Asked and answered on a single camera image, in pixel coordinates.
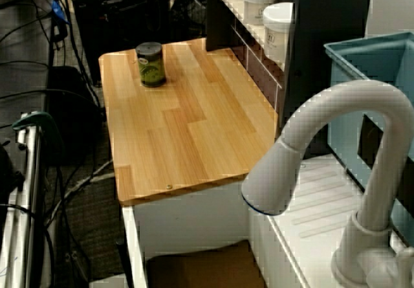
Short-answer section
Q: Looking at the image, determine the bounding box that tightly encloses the green can grey lid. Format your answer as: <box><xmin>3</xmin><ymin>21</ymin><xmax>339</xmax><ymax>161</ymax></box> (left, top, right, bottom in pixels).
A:
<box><xmin>135</xmin><ymin>41</ymin><xmax>168</xmax><ymax>89</ymax></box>

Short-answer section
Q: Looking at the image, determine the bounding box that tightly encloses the dark grey upright panel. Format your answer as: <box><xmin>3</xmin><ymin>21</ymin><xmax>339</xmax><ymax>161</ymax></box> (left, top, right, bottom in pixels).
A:
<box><xmin>279</xmin><ymin>0</ymin><xmax>375</xmax><ymax>159</ymax></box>

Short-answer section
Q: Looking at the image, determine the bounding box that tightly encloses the black upright panel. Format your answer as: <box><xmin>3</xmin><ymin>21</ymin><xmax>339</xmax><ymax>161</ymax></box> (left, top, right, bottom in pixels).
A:
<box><xmin>206</xmin><ymin>0</ymin><xmax>235</xmax><ymax>52</ymax></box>

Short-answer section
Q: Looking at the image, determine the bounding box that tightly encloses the blue tape piece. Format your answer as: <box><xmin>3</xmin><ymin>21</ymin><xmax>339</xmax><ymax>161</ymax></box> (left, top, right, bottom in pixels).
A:
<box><xmin>51</xmin><ymin>0</ymin><xmax>71</xmax><ymax>25</ymax></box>

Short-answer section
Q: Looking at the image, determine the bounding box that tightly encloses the cream shelf board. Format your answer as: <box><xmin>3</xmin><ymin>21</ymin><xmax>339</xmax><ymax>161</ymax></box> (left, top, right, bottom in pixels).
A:
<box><xmin>223</xmin><ymin>0</ymin><xmax>287</xmax><ymax>72</ymax></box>

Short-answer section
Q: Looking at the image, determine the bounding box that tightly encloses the white toy sink unit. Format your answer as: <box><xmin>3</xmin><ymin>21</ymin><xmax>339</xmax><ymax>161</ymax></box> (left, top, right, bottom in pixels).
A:
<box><xmin>121</xmin><ymin>153</ymin><xmax>414</xmax><ymax>288</ymax></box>

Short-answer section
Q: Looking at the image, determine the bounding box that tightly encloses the white lidded jar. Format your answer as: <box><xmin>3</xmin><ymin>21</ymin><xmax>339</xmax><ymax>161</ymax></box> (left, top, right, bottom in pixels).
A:
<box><xmin>241</xmin><ymin>0</ymin><xmax>278</xmax><ymax>25</ymax></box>
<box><xmin>262</xmin><ymin>2</ymin><xmax>295</xmax><ymax>63</ymax></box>

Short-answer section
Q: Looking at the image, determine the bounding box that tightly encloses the green clamp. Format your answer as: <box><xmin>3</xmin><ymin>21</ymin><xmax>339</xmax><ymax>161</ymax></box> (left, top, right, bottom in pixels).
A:
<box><xmin>12</xmin><ymin>111</ymin><xmax>65</xmax><ymax>159</ymax></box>

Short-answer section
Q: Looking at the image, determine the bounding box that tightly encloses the white floor cable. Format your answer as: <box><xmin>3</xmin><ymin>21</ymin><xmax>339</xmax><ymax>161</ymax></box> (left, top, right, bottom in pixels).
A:
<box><xmin>44</xmin><ymin>160</ymin><xmax>114</xmax><ymax>220</ymax></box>

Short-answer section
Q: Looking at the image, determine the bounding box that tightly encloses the wooden countertop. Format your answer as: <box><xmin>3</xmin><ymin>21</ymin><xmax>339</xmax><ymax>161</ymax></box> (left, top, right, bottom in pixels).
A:
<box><xmin>98</xmin><ymin>38</ymin><xmax>279</xmax><ymax>205</ymax></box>

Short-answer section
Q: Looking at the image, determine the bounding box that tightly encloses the aluminium frame rail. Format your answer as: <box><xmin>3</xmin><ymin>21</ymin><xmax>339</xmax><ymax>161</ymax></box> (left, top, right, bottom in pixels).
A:
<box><xmin>0</xmin><ymin>129</ymin><xmax>45</xmax><ymax>288</ymax></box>

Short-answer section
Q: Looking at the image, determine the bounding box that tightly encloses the grey toy faucet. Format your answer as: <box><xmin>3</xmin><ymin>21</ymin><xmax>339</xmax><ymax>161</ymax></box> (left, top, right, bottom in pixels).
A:
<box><xmin>241</xmin><ymin>80</ymin><xmax>414</xmax><ymax>288</ymax></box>

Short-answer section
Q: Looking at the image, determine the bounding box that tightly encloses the blue plastic bin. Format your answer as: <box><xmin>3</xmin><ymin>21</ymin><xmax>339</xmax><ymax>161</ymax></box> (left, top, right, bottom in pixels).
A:
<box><xmin>323</xmin><ymin>31</ymin><xmax>414</xmax><ymax>249</ymax></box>

